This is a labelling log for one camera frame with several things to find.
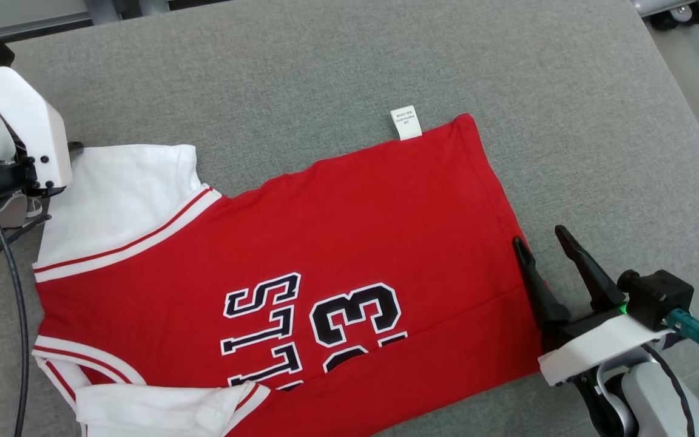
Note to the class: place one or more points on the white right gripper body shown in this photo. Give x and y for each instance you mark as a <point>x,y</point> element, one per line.
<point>598,343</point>

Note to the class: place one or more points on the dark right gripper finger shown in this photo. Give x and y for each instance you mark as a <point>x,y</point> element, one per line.
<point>589,273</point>
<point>540,285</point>

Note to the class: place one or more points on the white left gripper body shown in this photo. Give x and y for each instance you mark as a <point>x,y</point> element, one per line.
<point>34,121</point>

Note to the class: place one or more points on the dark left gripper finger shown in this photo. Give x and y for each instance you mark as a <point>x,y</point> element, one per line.
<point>75,146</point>

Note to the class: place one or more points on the red white basketball jersey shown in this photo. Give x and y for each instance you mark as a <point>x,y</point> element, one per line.
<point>355,230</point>

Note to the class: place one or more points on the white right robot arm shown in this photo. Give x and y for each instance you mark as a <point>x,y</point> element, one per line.
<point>653,400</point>

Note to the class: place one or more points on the grey partition leg with caster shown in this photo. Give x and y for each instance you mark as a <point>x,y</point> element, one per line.
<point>680,13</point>

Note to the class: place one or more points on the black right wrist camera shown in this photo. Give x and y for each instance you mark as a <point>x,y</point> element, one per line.
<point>659,297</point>

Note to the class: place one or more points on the grey partition base rail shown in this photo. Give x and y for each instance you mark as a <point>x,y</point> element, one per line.
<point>34,23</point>

